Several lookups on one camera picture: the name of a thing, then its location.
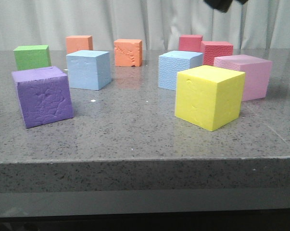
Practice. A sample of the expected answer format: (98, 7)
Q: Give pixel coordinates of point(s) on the textured red foam block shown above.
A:
(212, 49)

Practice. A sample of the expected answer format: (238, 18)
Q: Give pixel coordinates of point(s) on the green foam block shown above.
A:
(32, 56)

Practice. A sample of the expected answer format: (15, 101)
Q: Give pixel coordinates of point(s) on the grey curtain backdrop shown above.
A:
(158, 23)

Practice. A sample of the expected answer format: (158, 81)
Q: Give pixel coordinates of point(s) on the smooth light blue foam block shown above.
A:
(89, 70)

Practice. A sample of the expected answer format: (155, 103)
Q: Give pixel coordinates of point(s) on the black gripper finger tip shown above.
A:
(220, 5)

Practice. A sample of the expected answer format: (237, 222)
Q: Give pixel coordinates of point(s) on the red foam block rear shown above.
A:
(190, 43)

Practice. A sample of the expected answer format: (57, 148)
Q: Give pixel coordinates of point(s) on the purple foam block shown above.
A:
(43, 95)

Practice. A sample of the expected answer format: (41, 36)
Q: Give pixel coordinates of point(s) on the orange foam block far left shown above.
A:
(77, 43)

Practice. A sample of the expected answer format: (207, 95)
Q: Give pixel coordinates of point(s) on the yellow foam block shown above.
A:
(209, 97)

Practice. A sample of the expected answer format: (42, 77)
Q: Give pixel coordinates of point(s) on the pink foam block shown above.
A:
(257, 73)

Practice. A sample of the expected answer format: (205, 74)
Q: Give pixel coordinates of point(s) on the textured light blue foam block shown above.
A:
(174, 61)

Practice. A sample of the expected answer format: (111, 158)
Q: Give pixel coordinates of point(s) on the dented orange foam block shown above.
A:
(128, 52)

